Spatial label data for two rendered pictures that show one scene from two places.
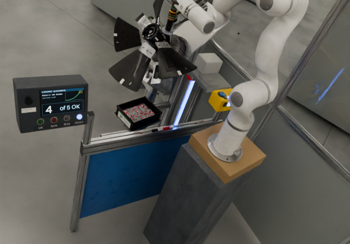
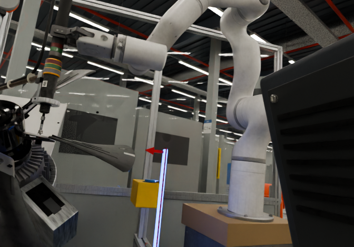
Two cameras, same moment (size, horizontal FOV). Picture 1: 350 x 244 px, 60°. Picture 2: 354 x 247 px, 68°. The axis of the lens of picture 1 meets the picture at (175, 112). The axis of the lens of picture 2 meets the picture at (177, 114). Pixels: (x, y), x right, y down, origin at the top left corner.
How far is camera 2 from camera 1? 148 cm
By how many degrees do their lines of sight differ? 77
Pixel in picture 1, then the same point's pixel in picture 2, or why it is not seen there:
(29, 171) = not seen: outside the picture
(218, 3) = (182, 18)
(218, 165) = (282, 225)
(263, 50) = (257, 53)
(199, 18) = (153, 45)
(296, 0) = not seen: hidden behind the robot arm
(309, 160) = not seen: hidden behind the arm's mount
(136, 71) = (8, 216)
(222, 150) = (261, 208)
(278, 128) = (163, 213)
